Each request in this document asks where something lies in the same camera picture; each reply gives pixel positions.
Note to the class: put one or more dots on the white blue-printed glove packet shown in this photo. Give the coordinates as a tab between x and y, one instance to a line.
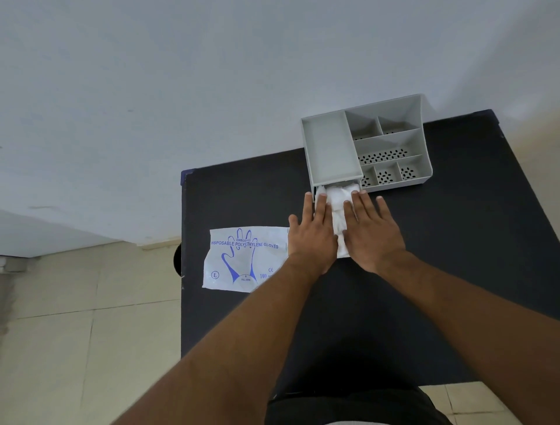
245	262

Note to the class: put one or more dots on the person's black clothing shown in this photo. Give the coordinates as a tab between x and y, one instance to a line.
350	407

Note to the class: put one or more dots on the person's right forearm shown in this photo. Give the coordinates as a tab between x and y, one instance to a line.
481	324

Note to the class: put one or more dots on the person's left hand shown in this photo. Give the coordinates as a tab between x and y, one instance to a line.
313	243

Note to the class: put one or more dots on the person's left middle finger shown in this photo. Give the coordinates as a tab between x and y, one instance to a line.
322	209

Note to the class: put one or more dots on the black round object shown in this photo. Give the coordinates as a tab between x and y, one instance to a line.
177	259

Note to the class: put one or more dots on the grey compartment organizer box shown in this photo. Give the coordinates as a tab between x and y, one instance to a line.
330	149

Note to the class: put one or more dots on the stack of clear plastic gloves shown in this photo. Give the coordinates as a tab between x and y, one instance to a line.
339	201

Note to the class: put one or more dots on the person's right hand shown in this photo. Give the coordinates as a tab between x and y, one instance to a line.
374	241

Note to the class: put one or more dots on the person's left forearm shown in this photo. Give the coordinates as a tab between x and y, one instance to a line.
245	346

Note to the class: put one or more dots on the person's right middle finger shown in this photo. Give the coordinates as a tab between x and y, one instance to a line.
364	205

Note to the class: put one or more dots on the person's left little finger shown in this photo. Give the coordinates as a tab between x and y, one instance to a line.
293	221

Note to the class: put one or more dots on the grey organizer drawer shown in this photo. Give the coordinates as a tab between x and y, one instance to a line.
314	192

